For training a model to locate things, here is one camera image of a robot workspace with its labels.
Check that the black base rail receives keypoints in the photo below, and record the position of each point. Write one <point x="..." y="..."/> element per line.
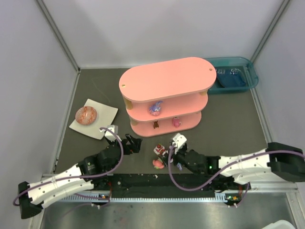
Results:
<point x="154" y="186"/>

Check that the purple bunny head toy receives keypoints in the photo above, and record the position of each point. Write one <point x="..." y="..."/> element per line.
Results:
<point x="155" y="109"/>

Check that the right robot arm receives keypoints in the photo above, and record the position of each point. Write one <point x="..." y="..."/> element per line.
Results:
<point x="277" y="162"/>

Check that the pink doll green bow toy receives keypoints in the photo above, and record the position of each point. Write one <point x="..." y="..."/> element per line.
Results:
<point x="158" y="163"/>

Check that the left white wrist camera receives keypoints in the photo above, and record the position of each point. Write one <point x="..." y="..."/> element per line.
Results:
<point x="111" y="132"/>

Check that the red patterned bowl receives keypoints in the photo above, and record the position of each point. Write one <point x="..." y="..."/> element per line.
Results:
<point x="86" y="115"/>

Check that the pink figure toy on shelf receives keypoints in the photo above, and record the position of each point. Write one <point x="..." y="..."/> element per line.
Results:
<point x="176" y="122"/>

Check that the purple long-ear bunny toy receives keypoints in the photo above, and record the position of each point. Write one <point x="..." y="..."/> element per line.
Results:
<point x="180" y="167"/>

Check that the small brown bear toy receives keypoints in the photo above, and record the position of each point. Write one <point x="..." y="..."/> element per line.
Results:
<point x="155" y="125"/>

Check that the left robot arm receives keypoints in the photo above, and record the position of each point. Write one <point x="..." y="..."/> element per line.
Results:
<point x="34" y="197"/>

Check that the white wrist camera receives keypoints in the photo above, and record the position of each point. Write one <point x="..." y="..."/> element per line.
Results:
<point x="111" y="132"/>
<point x="178" y="141"/>

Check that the white square plate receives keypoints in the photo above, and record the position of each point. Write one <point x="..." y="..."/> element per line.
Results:
<point x="105" y="117"/>

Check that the pink three-tier toy shelf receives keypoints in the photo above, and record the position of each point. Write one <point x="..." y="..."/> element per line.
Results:
<point x="180" y="84"/>

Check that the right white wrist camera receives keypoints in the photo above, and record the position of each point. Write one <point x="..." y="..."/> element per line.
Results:
<point x="178" y="141"/>

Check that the red strawberry cake toy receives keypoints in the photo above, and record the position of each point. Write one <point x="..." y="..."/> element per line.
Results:
<point x="160" y="150"/>

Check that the white slotted cable duct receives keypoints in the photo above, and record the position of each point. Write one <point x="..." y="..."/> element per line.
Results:
<point x="99" y="198"/>

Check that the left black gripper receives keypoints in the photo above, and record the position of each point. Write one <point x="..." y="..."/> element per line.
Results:
<point x="127" y="146"/>

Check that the pink bonnet melody toy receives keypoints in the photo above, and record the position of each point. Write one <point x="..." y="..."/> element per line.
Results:
<point x="165" y="158"/>

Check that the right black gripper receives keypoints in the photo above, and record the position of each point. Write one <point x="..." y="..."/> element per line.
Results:
<point x="174" y="155"/>

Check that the teal plastic bin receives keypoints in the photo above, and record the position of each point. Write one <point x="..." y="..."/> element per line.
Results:
<point x="241" y="63"/>

